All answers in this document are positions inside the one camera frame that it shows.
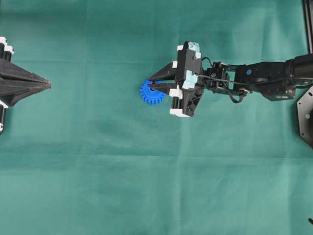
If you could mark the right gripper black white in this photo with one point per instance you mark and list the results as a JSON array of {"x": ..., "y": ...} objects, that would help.
[{"x": 186, "y": 92}]

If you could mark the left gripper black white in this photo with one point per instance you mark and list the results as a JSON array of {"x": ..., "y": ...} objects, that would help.
[{"x": 22, "y": 83}]

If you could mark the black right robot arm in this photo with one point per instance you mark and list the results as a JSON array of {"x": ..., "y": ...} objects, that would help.
[{"x": 275, "y": 81}]

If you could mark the blue plastic gear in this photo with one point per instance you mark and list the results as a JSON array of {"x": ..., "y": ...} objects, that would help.
[{"x": 149, "y": 95}]

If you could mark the green table cloth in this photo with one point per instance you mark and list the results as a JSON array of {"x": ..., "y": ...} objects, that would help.
[{"x": 89, "y": 157}]

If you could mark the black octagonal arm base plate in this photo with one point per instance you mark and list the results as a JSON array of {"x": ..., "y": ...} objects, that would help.
[{"x": 305, "y": 116}]

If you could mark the black aluminium frame rail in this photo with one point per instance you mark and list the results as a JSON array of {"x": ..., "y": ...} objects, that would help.
[{"x": 308, "y": 16}]

